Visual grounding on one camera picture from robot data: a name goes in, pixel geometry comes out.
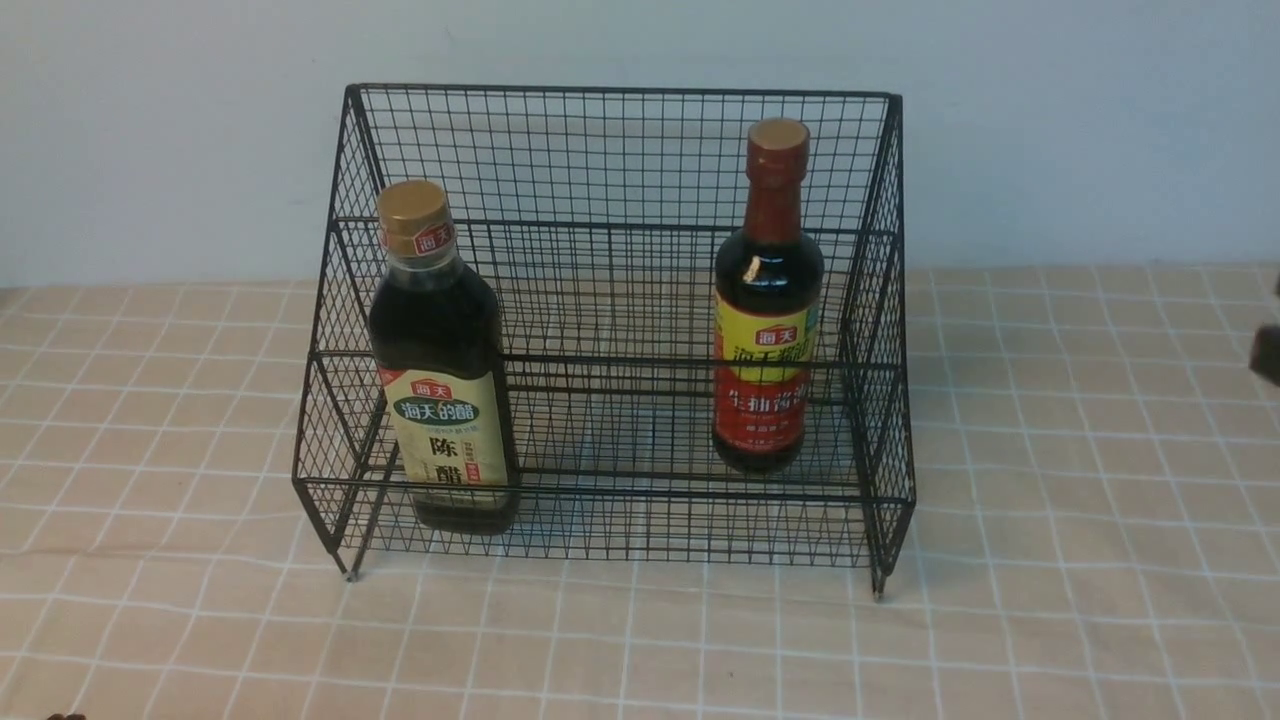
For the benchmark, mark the soy sauce bottle red cap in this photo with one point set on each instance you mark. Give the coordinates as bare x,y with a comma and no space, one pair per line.
768,274

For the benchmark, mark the vinegar bottle gold cap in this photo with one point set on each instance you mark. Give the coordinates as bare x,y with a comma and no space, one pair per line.
436,337

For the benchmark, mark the black wire mesh shelf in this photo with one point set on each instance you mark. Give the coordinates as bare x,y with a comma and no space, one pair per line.
595,213

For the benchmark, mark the checkered beige tablecloth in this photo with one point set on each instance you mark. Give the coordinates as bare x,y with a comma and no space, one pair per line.
1095,538

